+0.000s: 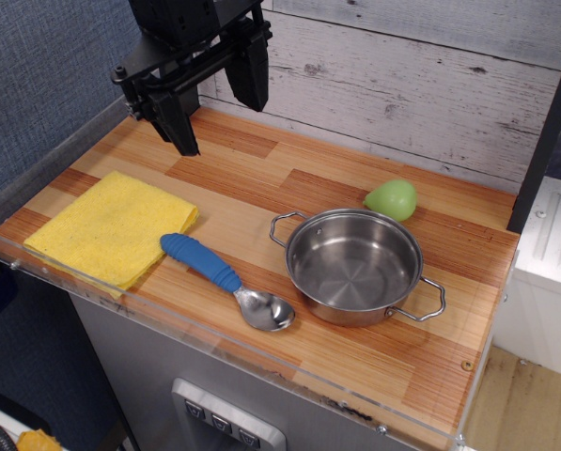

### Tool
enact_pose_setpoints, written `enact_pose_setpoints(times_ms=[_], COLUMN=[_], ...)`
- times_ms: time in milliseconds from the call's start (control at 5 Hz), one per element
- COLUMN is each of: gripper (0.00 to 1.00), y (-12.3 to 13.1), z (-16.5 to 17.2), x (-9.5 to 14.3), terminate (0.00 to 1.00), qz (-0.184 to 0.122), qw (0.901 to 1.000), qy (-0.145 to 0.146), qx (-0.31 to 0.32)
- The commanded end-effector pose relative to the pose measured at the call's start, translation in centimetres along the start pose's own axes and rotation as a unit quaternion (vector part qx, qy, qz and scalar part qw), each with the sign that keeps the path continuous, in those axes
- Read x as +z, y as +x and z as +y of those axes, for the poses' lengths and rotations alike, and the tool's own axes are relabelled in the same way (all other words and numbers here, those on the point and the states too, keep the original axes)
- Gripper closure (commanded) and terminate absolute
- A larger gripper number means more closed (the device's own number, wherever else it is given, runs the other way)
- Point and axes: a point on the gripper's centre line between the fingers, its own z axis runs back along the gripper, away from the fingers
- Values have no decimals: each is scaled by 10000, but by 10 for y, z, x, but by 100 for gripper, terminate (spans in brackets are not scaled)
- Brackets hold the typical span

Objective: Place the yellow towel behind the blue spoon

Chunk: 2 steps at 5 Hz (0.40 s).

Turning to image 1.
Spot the clear acrylic table guard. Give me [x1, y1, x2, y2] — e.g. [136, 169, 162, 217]
[0, 107, 519, 450]

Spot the white cabinet right side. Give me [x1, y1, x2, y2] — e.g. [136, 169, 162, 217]
[493, 177, 561, 374]

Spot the green plastic pear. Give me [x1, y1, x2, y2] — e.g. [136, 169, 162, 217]
[363, 179, 417, 222]

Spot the silver dispenser button panel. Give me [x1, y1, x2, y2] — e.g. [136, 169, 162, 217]
[171, 378, 288, 450]

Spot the blue handled metal spoon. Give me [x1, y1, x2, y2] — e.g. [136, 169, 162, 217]
[160, 233, 296, 332]

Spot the yellow object bottom left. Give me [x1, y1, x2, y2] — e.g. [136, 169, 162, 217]
[16, 429, 63, 451]

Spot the yellow towel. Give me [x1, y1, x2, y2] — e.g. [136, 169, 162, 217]
[23, 171, 199, 299]

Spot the stainless steel pot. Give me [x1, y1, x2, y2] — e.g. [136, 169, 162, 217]
[269, 209, 446, 327]

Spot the black vertical post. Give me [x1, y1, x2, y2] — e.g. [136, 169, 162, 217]
[506, 77, 561, 234]

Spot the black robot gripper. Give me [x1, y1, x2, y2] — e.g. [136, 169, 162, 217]
[111, 1, 273, 156]

